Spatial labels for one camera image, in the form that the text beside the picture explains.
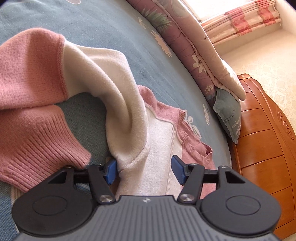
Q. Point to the pink and white knit sweater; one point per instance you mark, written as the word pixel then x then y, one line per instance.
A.
pixel 39 69

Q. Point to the blue floral bed sheet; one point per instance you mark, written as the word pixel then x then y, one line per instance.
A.
pixel 113 25

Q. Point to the pink striped curtain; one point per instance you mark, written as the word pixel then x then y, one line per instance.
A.
pixel 240 21

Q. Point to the folded floral quilt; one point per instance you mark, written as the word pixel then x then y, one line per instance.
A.
pixel 183 33

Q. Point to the green flower pillow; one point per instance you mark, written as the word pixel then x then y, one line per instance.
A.
pixel 228 110

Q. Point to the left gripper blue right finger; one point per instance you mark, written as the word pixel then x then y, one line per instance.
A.
pixel 190 176

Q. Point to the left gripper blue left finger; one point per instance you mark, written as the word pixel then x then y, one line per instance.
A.
pixel 100 178

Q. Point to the orange wooden headboard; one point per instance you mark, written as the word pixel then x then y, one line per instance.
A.
pixel 265 153

